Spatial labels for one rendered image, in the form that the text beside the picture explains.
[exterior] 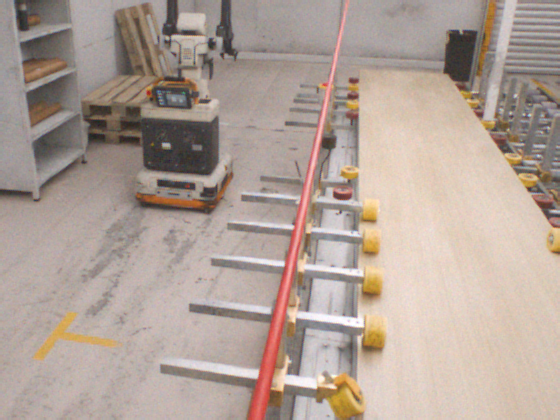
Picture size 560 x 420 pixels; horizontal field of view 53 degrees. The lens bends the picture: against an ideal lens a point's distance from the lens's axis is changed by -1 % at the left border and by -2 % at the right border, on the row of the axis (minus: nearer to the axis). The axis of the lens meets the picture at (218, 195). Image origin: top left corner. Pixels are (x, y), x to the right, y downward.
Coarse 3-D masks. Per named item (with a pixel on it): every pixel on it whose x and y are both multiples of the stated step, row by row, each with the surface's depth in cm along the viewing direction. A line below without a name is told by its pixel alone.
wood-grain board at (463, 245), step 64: (384, 128) 320; (448, 128) 321; (384, 192) 237; (448, 192) 237; (512, 192) 237; (384, 256) 188; (448, 256) 188; (512, 256) 188; (448, 320) 156; (512, 320) 156; (384, 384) 133; (448, 384) 133; (512, 384) 133
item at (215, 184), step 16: (224, 160) 449; (144, 176) 421; (160, 176) 419; (176, 176) 417; (192, 176) 417; (208, 176) 417; (224, 176) 440; (144, 192) 426; (160, 192) 422; (176, 192) 419; (192, 192) 415; (208, 192) 413; (192, 208) 424; (208, 208) 417
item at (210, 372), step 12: (168, 360) 132; (180, 360) 132; (192, 360) 132; (168, 372) 132; (180, 372) 131; (192, 372) 130; (204, 372) 129; (216, 372) 128; (228, 372) 128; (240, 372) 128; (252, 372) 128; (228, 384) 129; (240, 384) 128; (252, 384) 127; (288, 384) 125; (300, 384) 125; (312, 384) 125; (312, 396) 125
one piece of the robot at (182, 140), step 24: (144, 120) 411; (168, 120) 407; (192, 120) 402; (216, 120) 414; (144, 144) 418; (168, 144) 413; (192, 144) 409; (216, 144) 421; (168, 168) 422; (192, 168) 417
